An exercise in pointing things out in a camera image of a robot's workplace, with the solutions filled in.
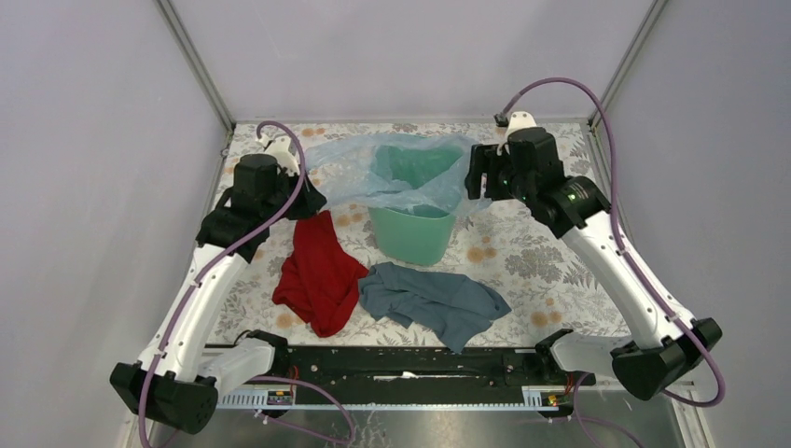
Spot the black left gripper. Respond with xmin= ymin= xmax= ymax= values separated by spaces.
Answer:
xmin=262 ymin=163 xmax=327 ymax=224

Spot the light blue plastic trash bag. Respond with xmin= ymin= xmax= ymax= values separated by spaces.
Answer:
xmin=306 ymin=133 xmax=492 ymax=217

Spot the green plastic trash bin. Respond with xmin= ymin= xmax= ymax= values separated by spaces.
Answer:
xmin=369 ymin=145 xmax=463 ymax=266

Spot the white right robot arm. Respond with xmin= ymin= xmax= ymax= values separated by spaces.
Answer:
xmin=465 ymin=127 xmax=722 ymax=400

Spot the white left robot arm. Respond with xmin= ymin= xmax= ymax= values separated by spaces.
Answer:
xmin=109 ymin=150 xmax=326 ymax=434

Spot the red cloth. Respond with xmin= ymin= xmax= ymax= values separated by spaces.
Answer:
xmin=272 ymin=211 xmax=368 ymax=338

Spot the grey-blue cloth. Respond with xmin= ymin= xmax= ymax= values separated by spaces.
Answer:
xmin=358 ymin=262 xmax=511 ymax=353

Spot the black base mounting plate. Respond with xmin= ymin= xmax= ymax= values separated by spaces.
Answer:
xmin=270 ymin=345 xmax=596 ymax=395

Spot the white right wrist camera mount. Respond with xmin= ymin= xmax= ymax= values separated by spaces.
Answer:
xmin=493 ymin=111 xmax=538 ymax=155

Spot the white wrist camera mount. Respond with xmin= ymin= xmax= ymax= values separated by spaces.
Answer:
xmin=257 ymin=133 xmax=300 ymax=176
xmin=493 ymin=111 xmax=538 ymax=155

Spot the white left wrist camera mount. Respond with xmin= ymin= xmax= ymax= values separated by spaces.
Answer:
xmin=257 ymin=133 xmax=300 ymax=176

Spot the white slotted cable duct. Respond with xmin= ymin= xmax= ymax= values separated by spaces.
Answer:
xmin=217 ymin=384 xmax=561 ymax=412

